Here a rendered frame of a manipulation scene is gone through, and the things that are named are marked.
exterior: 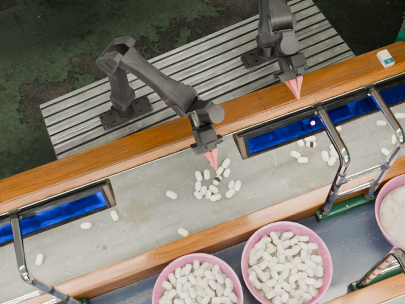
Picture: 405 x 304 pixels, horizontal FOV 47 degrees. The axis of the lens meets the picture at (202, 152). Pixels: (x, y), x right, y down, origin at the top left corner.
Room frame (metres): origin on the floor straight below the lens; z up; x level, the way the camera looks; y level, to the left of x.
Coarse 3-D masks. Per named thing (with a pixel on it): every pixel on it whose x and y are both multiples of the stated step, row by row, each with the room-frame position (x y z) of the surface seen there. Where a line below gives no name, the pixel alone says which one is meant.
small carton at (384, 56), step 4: (380, 52) 0.98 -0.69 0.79; (384, 52) 0.97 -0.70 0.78; (388, 52) 0.97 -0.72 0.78; (380, 56) 0.96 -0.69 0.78; (384, 56) 0.96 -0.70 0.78; (388, 56) 0.95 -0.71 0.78; (380, 60) 0.95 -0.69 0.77; (384, 60) 0.94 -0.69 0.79; (388, 60) 0.94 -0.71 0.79; (392, 60) 0.93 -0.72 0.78; (384, 64) 0.93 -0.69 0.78; (388, 64) 0.92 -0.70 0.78; (392, 64) 0.93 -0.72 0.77
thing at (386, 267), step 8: (392, 248) 0.23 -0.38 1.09; (400, 248) 0.22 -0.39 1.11; (384, 256) 0.22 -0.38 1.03; (392, 256) 0.21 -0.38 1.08; (400, 256) 0.20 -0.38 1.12; (376, 264) 0.22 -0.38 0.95; (384, 264) 0.21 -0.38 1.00; (392, 264) 0.24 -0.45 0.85; (400, 264) 0.19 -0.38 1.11; (368, 272) 0.22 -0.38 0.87; (376, 272) 0.21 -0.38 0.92; (384, 272) 0.22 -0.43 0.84; (392, 272) 0.24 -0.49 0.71; (400, 272) 0.23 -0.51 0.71; (360, 280) 0.22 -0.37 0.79; (368, 280) 0.21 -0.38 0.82; (376, 280) 0.22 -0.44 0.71; (352, 288) 0.22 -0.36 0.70; (360, 288) 0.21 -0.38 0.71
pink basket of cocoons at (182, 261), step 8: (184, 256) 0.39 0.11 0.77; (192, 256) 0.38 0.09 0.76; (200, 256) 0.38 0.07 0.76; (208, 256) 0.37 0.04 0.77; (176, 264) 0.37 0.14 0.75; (184, 264) 0.37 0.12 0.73; (224, 264) 0.34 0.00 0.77; (168, 272) 0.35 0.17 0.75; (232, 272) 0.31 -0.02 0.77; (160, 280) 0.33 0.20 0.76; (232, 280) 0.30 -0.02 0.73; (160, 288) 0.31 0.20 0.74; (240, 288) 0.26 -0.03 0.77; (152, 296) 0.29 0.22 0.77; (160, 296) 0.29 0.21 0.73; (240, 296) 0.24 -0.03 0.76
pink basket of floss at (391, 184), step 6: (390, 180) 0.50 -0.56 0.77; (396, 180) 0.50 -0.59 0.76; (402, 180) 0.50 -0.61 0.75; (384, 186) 0.49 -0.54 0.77; (390, 186) 0.49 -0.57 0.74; (396, 186) 0.49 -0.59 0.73; (384, 192) 0.48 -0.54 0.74; (378, 198) 0.45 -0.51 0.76; (378, 204) 0.44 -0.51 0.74; (378, 210) 0.43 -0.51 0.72; (378, 216) 0.41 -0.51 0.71; (378, 222) 0.38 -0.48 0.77; (384, 234) 0.34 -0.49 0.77; (390, 240) 0.32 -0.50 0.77; (396, 246) 0.30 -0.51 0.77
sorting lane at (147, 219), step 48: (288, 144) 0.71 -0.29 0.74; (384, 144) 0.64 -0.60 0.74; (144, 192) 0.63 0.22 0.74; (192, 192) 0.60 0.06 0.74; (240, 192) 0.57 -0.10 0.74; (288, 192) 0.54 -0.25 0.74; (48, 240) 0.53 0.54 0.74; (96, 240) 0.50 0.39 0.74; (144, 240) 0.47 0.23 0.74; (0, 288) 0.41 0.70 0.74
